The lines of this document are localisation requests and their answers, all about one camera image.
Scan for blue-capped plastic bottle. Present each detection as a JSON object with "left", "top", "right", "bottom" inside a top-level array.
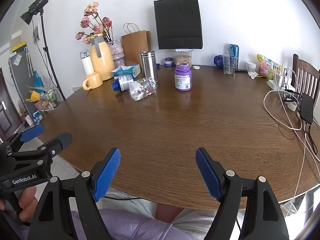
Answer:
[{"left": 111, "top": 74, "right": 136, "bottom": 92}]

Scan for green snack packet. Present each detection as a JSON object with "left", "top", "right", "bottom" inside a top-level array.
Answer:
[{"left": 266, "top": 61, "right": 284, "bottom": 82}]

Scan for clear drinking glass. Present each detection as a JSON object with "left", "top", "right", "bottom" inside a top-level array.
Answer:
[{"left": 222, "top": 54, "right": 238, "bottom": 75}]

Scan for dried pink flowers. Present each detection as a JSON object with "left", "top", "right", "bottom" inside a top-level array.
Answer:
[{"left": 75, "top": 2, "right": 113, "bottom": 45}]

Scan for white charging cable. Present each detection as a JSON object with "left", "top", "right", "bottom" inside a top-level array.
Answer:
[
  {"left": 280, "top": 120, "right": 320, "bottom": 217},
  {"left": 263, "top": 90, "right": 303, "bottom": 131}
]

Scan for yellow thermos jug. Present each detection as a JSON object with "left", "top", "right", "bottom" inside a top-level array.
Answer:
[{"left": 90, "top": 33, "right": 116, "bottom": 81}]

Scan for white thermos bottle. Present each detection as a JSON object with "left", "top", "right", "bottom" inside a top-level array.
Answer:
[{"left": 80, "top": 50, "right": 95, "bottom": 76}]

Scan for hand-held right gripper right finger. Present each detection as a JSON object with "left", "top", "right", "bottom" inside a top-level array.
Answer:
[{"left": 196, "top": 147, "right": 290, "bottom": 240}]

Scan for purple shirt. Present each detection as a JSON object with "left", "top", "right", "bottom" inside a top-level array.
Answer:
[{"left": 70, "top": 209, "right": 198, "bottom": 240}]

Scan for black paper bag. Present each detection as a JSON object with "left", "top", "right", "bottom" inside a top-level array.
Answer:
[{"left": 153, "top": 0, "right": 203, "bottom": 50}]

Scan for blue drink can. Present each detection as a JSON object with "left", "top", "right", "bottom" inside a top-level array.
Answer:
[{"left": 227, "top": 44, "right": 239, "bottom": 69}]

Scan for white power strip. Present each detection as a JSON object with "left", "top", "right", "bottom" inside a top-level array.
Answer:
[{"left": 267, "top": 70, "right": 296, "bottom": 92}]

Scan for stainless steel flask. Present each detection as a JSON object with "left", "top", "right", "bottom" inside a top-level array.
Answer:
[{"left": 139, "top": 51, "right": 159, "bottom": 85}]

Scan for black studio light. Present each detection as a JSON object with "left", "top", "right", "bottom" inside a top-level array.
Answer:
[{"left": 20, "top": 0, "right": 49, "bottom": 25}]

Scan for pink vase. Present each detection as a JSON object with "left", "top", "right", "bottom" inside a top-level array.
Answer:
[{"left": 108, "top": 39, "right": 125, "bottom": 67}]

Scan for grey refrigerator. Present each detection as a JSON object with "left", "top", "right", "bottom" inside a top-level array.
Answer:
[{"left": 8, "top": 45, "right": 43, "bottom": 120}]

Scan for blue shopping bag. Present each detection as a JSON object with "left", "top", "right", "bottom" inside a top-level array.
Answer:
[{"left": 32, "top": 70, "right": 45, "bottom": 88}]

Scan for person's leg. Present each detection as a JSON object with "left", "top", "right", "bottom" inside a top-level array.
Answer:
[{"left": 155, "top": 202, "right": 184, "bottom": 223}]

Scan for dark wooden door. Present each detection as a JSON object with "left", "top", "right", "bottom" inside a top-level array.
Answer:
[{"left": 0, "top": 67, "right": 22, "bottom": 133}]

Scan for clear cereal container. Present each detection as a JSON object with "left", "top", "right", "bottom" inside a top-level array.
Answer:
[{"left": 174, "top": 48, "right": 193, "bottom": 68}]

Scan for thin black cable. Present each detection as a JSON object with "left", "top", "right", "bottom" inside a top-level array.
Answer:
[{"left": 102, "top": 195, "right": 143, "bottom": 201}]

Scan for blue tissue box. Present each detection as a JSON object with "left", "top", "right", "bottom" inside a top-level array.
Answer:
[{"left": 111, "top": 64, "right": 141, "bottom": 78}]

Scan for cluttered storage rack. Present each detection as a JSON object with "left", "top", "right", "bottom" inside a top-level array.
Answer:
[{"left": 24, "top": 86, "right": 60, "bottom": 127}]

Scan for black power bank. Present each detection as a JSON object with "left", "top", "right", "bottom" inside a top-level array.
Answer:
[{"left": 300, "top": 92, "right": 314, "bottom": 125}]

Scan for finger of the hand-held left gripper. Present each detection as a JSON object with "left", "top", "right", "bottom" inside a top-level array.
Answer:
[
  {"left": 9, "top": 132, "right": 73, "bottom": 168},
  {"left": 0, "top": 124, "right": 45, "bottom": 156}
]

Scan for clear plastic bottle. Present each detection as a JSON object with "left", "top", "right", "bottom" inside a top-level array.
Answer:
[{"left": 128, "top": 77, "right": 158, "bottom": 102}]

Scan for yellow mug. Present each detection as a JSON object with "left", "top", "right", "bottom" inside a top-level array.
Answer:
[{"left": 82, "top": 71, "right": 104, "bottom": 91}]

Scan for wooden chair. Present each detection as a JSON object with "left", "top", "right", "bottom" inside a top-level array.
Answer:
[{"left": 292, "top": 54, "right": 320, "bottom": 105}]

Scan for brown paper bag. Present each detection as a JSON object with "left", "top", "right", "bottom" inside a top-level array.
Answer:
[{"left": 121, "top": 23, "right": 152, "bottom": 65}]

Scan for white shorts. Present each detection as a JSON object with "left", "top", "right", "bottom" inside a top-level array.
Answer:
[{"left": 96, "top": 187, "right": 247, "bottom": 240}]

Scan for person's left hand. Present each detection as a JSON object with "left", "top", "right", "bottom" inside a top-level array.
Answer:
[{"left": 17, "top": 186, "right": 38, "bottom": 227}]

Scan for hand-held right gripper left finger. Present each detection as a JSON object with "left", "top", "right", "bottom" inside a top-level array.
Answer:
[{"left": 27, "top": 147, "right": 121, "bottom": 240}]

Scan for colourful snack packet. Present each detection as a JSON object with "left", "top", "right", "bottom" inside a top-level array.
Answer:
[{"left": 257, "top": 54, "right": 273, "bottom": 78}]

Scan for purple jar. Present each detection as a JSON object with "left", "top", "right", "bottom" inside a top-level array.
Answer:
[{"left": 174, "top": 63, "right": 192, "bottom": 91}]

